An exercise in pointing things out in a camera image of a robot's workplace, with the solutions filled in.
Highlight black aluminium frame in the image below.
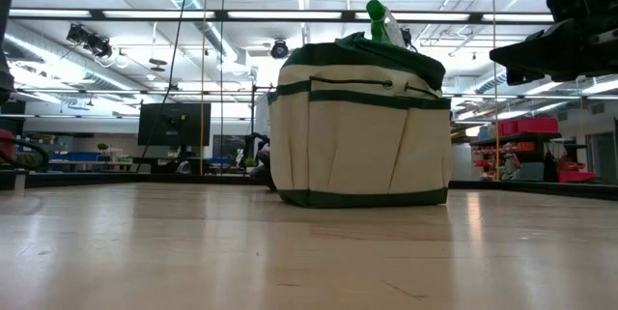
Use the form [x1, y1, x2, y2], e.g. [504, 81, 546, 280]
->
[0, 8, 618, 201]

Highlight green spray bottle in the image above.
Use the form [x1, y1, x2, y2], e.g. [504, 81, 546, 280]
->
[364, 0, 409, 49]

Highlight cream and green gardening bag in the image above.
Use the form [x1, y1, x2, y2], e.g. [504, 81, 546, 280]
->
[267, 31, 454, 211]

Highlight black monitor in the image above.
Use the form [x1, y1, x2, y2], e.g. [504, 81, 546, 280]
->
[136, 101, 213, 148]

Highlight black ceiling camera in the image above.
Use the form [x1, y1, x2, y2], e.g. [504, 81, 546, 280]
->
[399, 26, 420, 54]

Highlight shelf with red bins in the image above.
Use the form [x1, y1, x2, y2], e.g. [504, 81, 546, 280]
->
[469, 115, 600, 184]

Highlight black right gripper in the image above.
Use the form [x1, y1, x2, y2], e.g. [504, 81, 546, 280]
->
[488, 10, 618, 87]

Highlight long black cable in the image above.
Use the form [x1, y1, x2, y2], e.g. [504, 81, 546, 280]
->
[136, 0, 194, 172]

